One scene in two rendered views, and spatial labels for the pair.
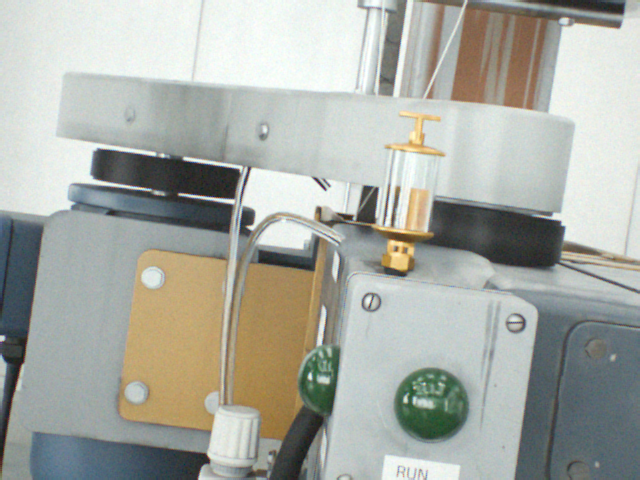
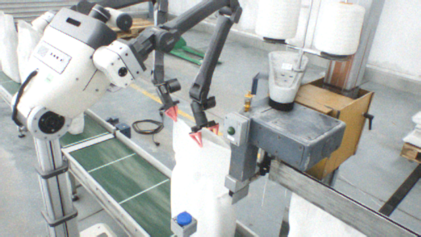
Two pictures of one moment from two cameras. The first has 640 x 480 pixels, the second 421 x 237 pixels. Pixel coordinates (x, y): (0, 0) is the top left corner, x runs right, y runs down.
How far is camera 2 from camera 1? 0.84 m
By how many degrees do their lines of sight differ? 50
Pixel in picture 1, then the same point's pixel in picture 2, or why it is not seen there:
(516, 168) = (277, 96)
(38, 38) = not seen: outside the picture
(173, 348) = not seen: hidden behind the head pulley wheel
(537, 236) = (280, 106)
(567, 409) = (256, 134)
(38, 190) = (398, 18)
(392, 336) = (228, 122)
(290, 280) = not seen: hidden behind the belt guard
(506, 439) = (238, 137)
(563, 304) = (257, 121)
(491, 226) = (273, 104)
